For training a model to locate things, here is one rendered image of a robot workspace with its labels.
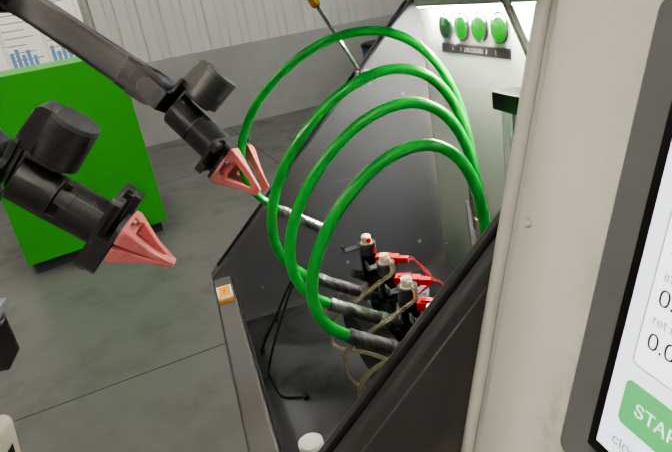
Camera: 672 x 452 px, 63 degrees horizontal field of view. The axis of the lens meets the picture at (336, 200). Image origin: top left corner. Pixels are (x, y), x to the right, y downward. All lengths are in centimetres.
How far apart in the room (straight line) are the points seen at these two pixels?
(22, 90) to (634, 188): 381
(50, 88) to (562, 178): 373
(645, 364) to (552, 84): 22
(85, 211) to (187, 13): 667
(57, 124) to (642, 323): 58
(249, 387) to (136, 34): 660
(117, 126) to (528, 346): 374
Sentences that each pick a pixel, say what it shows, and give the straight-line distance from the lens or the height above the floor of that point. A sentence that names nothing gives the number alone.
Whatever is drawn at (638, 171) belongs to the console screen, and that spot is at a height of 134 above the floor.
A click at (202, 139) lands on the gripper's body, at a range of 93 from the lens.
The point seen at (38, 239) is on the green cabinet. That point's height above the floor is 24.
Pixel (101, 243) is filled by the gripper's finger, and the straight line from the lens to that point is 70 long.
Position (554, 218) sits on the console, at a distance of 48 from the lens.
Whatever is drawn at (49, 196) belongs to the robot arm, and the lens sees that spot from 71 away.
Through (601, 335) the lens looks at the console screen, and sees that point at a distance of 45.
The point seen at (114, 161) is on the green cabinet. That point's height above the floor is 61.
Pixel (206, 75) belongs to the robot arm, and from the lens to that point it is 94.
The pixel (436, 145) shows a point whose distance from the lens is 62.
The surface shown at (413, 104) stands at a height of 134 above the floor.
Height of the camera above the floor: 148
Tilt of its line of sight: 21 degrees down
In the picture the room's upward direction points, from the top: 10 degrees counter-clockwise
